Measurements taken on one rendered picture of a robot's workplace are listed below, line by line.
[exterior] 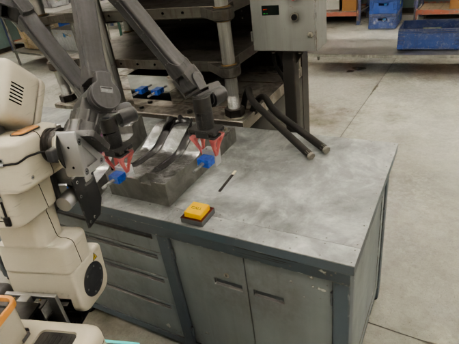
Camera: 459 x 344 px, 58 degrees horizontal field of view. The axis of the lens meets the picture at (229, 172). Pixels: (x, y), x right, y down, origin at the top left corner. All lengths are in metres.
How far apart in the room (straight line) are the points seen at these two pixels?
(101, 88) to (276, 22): 1.04
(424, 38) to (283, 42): 3.04
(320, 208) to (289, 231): 0.14
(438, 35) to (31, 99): 4.21
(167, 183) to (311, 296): 0.58
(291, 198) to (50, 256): 0.73
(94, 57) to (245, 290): 0.88
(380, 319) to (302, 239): 0.95
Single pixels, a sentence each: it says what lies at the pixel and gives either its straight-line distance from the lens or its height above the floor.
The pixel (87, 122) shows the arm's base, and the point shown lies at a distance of 1.03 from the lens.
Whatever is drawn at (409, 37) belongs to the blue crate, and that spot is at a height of 0.38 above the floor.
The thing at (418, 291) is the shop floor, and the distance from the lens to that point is 2.21.
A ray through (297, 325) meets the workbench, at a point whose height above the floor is 0.41.
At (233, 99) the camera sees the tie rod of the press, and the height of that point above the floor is 0.88.
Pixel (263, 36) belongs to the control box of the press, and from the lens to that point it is 1.95.
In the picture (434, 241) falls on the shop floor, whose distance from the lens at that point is 2.50.
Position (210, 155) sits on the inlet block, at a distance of 1.35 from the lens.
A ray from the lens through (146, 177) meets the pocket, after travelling 1.45.
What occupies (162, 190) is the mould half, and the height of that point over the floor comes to 0.86.
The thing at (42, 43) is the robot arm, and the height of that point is 1.34.
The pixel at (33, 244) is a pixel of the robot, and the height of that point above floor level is 0.93.
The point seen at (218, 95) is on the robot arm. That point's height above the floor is 1.13.
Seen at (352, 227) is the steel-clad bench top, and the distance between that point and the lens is 1.24.
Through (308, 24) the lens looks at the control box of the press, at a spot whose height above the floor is 1.19.
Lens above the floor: 1.57
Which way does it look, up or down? 30 degrees down
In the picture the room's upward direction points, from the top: 8 degrees counter-clockwise
